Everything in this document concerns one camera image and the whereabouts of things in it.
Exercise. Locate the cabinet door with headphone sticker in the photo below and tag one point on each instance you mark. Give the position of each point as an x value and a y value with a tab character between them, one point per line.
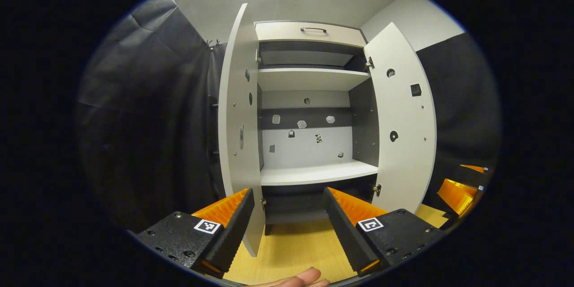
403	112

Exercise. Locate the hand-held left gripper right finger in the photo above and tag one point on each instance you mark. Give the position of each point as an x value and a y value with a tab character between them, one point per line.
345	233

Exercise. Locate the grey double-door shoe cabinet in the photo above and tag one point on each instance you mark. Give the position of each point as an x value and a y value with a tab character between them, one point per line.
365	121

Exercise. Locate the cabinet door with camera sticker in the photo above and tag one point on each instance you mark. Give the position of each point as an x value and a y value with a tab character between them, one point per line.
240	98

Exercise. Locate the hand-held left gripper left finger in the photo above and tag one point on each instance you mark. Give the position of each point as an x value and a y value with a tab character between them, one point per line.
235	233

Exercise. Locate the white cabinet shelf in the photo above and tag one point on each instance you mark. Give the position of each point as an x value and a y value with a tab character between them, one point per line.
314	174
309	80

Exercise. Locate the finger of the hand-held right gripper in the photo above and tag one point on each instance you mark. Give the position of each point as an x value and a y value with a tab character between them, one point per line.
457	195
475	168

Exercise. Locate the grey cabinet drawer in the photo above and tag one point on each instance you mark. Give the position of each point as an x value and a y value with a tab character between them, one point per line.
278	33

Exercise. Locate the metal door hinge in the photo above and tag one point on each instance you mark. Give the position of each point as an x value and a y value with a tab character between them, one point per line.
377	189
370	63

